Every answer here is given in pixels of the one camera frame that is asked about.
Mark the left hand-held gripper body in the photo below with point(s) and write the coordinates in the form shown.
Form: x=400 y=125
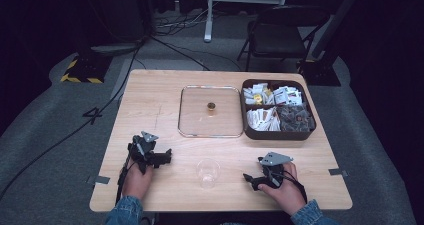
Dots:
x=143 y=151

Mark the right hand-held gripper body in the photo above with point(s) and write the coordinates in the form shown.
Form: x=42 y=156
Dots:
x=274 y=166

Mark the person's right hand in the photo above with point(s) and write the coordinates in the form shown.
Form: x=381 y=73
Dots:
x=286 y=193

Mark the person's left hand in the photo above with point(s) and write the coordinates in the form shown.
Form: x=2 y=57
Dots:
x=136 y=183

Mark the brown compartment box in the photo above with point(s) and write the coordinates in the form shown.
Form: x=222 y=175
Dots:
x=277 y=135

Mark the clear plastic cup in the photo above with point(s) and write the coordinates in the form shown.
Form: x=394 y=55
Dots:
x=208 y=173

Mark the pile of white stick packets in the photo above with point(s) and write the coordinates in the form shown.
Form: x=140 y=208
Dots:
x=265 y=120

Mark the grey tape piece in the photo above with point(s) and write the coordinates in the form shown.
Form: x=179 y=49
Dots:
x=337 y=172
x=102 y=180

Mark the pile of dark packets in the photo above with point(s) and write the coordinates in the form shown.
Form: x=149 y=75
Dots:
x=296 y=118

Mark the clear square lid gold knob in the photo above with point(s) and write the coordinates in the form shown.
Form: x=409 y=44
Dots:
x=210 y=111

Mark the pile of white square packets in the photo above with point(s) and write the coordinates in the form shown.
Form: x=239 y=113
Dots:
x=286 y=95

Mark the pile of white yellow packets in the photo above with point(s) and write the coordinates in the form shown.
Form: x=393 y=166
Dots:
x=255 y=93

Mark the black base with hazard stripes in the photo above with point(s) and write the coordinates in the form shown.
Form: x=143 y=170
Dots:
x=86 y=68

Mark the black stand with base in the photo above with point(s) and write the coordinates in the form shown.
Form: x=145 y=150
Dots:
x=321 y=70

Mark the black folding chair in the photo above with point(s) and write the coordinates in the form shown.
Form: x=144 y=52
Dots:
x=278 y=35

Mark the white metal stand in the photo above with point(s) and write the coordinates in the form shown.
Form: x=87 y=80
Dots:
x=209 y=18

